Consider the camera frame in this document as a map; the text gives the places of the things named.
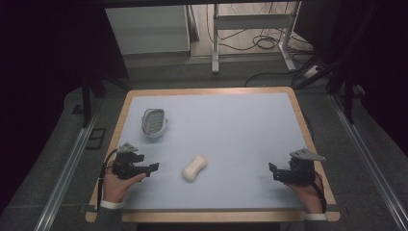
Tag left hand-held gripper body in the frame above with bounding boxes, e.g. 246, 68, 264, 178
111, 141, 147, 181

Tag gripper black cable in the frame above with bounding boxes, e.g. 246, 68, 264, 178
96, 148, 119, 210
313, 170, 328, 215

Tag white cabinet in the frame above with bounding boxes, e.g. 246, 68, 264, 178
105, 5, 191, 56

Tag black stand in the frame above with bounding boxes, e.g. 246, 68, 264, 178
79, 68, 133, 129
294, 56, 367, 125

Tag white metal table frame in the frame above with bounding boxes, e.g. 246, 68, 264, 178
211, 1, 302, 75

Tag person's left hand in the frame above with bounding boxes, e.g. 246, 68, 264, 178
101, 162, 147, 204

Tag grey oval soap dish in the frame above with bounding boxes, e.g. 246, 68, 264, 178
140, 108, 169, 140

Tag light grey table mat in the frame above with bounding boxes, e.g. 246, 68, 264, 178
122, 92, 310, 211

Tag white power strip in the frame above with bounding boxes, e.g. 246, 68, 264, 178
302, 64, 322, 80

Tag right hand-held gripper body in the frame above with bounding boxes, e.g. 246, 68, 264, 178
281, 147, 327, 188

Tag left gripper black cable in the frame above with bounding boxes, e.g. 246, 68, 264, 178
96, 148, 119, 210

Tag person's right hand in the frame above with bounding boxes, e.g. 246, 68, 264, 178
285, 180, 324, 215

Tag black floor plate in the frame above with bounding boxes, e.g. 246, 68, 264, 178
85, 127, 108, 151

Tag black floor cables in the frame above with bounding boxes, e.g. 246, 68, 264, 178
205, 2, 317, 89

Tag aluminium rail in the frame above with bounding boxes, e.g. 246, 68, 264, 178
33, 105, 104, 231
329, 94, 408, 231

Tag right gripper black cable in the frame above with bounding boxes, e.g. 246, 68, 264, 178
313, 170, 328, 215

